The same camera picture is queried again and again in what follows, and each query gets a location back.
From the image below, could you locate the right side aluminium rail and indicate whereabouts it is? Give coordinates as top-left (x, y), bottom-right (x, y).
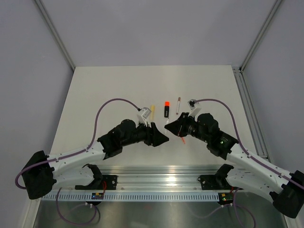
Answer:
top-left (232, 66), bottom-right (269, 159)

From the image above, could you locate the black orange highlighter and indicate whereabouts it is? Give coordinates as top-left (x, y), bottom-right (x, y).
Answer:
top-left (164, 101), bottom-right (170, 118)

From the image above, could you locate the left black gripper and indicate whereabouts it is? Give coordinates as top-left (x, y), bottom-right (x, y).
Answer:
top-left (122, 119), bottom-right (169, 147)

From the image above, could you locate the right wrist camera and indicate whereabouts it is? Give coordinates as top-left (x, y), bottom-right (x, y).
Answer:
top-left (188, 99), bottom-right (201, 117)

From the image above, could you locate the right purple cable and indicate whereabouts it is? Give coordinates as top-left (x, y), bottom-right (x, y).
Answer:
top-left (194, 98), bottom-right (304, 188)

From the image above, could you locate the circuit board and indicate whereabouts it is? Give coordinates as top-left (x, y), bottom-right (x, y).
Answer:
top-left (91, 192), bottom-right (104, 200)
top-left (218, 192), bottom-right (234, 205)

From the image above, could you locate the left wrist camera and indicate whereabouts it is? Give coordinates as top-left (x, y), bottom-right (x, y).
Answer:
top-left (137, 107), bottom-right (152, 126)

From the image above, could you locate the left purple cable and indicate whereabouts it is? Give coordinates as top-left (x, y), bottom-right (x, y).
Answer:
top-left (14, 98), bottom-right (141, 190)

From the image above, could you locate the left circuit board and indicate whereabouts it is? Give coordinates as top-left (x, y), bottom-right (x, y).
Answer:
top-left (91, 192), bottom-right (104, 200)

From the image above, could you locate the brown capped white pen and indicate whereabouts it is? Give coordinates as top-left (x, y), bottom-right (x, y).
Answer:
top-left (176, 97), bottom-right (181, 115)

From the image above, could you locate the frame post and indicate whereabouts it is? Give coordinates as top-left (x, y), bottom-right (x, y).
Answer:
top-left (33, 0), bottom-right (76, 72)
top-left (239, 0), bottom-right (284, 73)

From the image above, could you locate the right frame post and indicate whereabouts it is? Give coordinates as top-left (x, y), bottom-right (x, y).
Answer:
top-left (239, 0), bottom-right (284, 73)

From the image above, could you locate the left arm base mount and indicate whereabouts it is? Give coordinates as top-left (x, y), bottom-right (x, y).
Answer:
top-left (75, 164), bottom-right (118, 190)

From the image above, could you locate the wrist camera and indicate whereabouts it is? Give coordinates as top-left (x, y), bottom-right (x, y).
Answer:
top-left (188, 99), bottom-right (201, 117)
top-left (137, 107), bottom-right (152, 126)

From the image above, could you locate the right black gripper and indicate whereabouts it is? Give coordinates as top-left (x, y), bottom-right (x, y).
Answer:
top-left (165, 112), bottom-right (210, 143)

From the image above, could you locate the purple cable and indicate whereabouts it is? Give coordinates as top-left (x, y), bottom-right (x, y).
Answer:
top-left (194, 98), bottom-right (304, 188)
top-left (14, 98), bottom-right (141, 190)

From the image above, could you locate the white cable duct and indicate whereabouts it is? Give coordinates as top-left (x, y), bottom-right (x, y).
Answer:
top-left (42, 192), bottom-right (219, 202)

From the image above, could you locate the yellow highlighter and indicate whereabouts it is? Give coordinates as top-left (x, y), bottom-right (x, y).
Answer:
top-left (150, 105), bottom-right (155, 121)

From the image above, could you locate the right circuit board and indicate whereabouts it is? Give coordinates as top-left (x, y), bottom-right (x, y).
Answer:
top-left (218, 192), bottom-right (234, 205)

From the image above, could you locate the left frame post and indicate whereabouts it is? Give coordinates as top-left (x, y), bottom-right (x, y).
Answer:
top-left (33, 0), bottom-right (76, 72)

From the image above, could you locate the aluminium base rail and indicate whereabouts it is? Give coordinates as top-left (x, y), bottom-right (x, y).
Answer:
top-left (97, 165), bottom-right (220, 192)

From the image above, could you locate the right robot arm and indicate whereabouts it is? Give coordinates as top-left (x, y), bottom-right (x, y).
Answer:
top-left (165, 113), bottom-right (304, 219)

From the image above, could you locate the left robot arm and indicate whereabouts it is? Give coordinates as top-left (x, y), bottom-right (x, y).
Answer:
top-left (21, 119), bottom-right (169, 200)

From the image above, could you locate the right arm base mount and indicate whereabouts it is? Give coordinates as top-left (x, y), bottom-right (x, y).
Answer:
top-left (197, 164), bottom-right (242, 190)

